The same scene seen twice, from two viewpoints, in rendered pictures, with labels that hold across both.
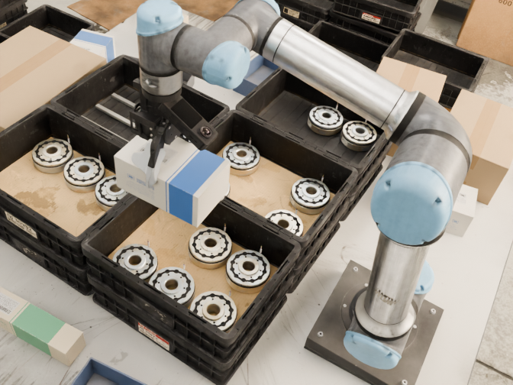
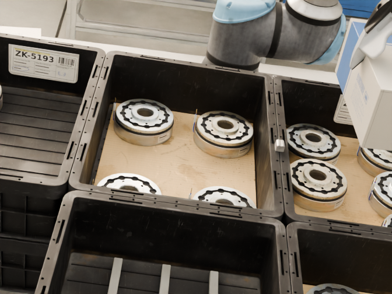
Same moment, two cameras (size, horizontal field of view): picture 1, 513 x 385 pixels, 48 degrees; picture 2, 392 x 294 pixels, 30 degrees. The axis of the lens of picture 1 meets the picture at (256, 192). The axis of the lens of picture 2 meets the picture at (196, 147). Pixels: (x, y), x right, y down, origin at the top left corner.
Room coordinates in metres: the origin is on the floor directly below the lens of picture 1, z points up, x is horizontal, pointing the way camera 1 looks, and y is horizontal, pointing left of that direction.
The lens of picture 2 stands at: (1.51, 0.83, 1.56)
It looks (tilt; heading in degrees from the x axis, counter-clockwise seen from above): 35 degrees down; 240
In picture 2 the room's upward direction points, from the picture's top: 10 degrees clockwise
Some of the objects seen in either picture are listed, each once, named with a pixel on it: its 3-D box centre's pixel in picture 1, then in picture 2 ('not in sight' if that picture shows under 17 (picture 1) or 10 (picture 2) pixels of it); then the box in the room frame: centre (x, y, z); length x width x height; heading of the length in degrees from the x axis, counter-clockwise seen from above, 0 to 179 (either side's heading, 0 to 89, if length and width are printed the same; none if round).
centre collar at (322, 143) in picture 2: (248, 266); (312, 138); (0.79, -0.01, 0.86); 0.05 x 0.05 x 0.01
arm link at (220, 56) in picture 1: (217, 53); not in sight; (0.81, 0.10, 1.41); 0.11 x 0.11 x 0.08; 68
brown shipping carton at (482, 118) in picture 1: (474, 145); not in sight; (1.44, -0.66, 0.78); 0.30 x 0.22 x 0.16; 157
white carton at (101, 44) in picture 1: (86, 58); not in sight; (1.64, 0.65, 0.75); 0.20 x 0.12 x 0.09; 171
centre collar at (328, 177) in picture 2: (210, 243); (317, 175); (0.84, 0.09, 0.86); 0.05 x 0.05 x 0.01
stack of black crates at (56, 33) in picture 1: (45, 65); not in sight; (2.13, 1.04, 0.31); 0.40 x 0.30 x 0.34; 157
